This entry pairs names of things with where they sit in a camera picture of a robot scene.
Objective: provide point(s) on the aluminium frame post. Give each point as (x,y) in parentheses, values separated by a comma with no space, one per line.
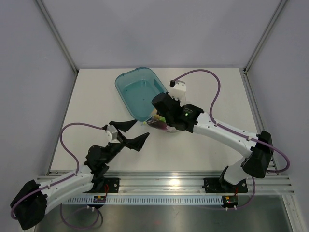
(57,37)
(266,33)

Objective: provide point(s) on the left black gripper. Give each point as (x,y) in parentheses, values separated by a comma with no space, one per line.
(135,143)

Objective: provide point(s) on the aluminium mounting rail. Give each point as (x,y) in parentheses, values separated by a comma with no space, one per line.
(194,183)

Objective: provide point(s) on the left aluminium frame post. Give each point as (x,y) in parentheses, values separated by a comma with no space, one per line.
(57,37)

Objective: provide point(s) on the white slotted cable duct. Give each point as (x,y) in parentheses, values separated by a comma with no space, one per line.
(145,200)

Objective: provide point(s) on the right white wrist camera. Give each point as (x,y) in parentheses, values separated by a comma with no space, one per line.
(177,89)

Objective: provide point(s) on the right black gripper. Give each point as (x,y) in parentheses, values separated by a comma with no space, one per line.
(176,100)

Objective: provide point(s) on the teal transparent plastic bin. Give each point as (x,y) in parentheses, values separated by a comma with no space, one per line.
(137,88)

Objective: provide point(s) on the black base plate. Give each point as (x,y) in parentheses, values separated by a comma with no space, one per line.
(111,185)
(215,185)

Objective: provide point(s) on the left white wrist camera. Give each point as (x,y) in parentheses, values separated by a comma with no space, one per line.
(111,133)

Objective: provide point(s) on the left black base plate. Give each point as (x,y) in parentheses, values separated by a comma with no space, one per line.
(111,185)

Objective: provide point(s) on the clear zip top bag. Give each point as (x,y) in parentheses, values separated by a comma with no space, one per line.
(159,122)

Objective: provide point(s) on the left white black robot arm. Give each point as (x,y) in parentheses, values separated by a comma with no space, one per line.
(35,200)

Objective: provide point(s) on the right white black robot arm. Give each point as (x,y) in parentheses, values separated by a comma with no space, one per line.
(256,149)

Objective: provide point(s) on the right aluminium frame post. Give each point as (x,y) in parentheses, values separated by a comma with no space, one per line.
(266,33)

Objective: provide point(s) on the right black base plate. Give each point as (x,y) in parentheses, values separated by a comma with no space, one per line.
(215,185)

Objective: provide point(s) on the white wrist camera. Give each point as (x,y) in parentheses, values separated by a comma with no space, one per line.
(111,133)
(177,89)

